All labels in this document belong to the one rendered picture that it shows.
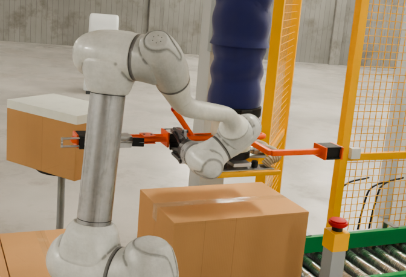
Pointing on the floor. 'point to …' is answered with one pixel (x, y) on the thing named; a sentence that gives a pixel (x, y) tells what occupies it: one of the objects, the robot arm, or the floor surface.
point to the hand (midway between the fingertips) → (171, 137)
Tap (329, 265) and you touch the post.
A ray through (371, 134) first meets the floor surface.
